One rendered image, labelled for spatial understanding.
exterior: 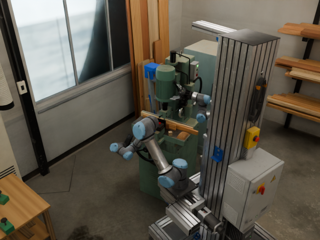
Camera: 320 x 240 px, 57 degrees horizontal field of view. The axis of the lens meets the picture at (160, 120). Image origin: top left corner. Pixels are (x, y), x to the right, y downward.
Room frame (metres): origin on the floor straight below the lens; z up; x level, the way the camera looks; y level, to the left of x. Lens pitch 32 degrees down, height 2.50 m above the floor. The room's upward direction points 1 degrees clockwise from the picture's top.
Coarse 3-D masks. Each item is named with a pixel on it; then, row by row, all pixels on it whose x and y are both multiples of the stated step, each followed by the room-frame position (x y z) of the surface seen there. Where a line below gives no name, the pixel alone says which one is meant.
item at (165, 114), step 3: (168, 108) 2.53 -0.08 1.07; (171, 108) 2.55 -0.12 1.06; (162, 111) 2.46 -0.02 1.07; (165, 111) 2.46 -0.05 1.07; (168, 111) 2.49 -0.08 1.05; (162, 114) 2.45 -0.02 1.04; (165, 114) 2.44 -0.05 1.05; (168, 114) 2.49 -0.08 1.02; (162, 117) 2.45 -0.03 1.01; (165, 117) 2.44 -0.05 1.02
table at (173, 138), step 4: (140, 116) 2.65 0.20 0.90; (136, 120) 2.56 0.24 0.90; (132, 124) 2.50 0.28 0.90; (132, 128) 2.50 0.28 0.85; (172, 132) 2.35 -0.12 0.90; (176, 132) 2.35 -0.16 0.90; (188, 132) 2.35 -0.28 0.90; (164, 136) 2.31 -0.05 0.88; (168, 136) 2.29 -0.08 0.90; (172, 136) 2.29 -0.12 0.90; (176, 136) 2.29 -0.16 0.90; (188, 136) 2.29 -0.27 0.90; (192, 136) 2.37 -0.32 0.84; (160, 140) 2.26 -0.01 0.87; (168, 140) 2.29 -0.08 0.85; (172, 140) 2.27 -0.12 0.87; (176, 140) 2.25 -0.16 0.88; (180, 140) 2.22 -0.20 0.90; (184, 140) 2.22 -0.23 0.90; (188, 140) 2.28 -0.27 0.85; (180, 144) 2.22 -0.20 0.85; (184, 144) 2.21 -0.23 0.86
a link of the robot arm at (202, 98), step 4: (196, 96) 2.21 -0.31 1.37; (200, 96) 2.20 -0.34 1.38; (204, 96) 2.19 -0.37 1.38; (208, 96) 2.19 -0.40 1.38; (196, 100) 2.21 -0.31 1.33; (200, 100) 2.18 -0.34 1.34; (204, 100) 2.17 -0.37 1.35; (208, 100) 2.16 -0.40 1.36; (200, 104) 2.18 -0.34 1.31; (204, 104) 2.18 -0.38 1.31
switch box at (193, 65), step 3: (192, 63) 2.68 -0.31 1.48; (195, 63) 2.69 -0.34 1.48; (198, 63) 2.71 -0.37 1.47; (192, 66) 2.66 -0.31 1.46; (195, 66) 2.65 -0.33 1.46; (198, 66) 2.72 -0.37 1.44; (192, 69) 2.66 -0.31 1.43; (195, 69) 2.66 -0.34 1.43; (198, 69) 2.72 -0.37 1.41; (192, 72) 2.66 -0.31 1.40; (195, 72) 2.66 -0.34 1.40; (198, 72) 2.73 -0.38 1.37; (192, 75) 2.66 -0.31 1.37; (195, 75) 2.67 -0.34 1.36; (192, 78) 2.66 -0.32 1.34; (195, 78) 2.67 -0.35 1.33
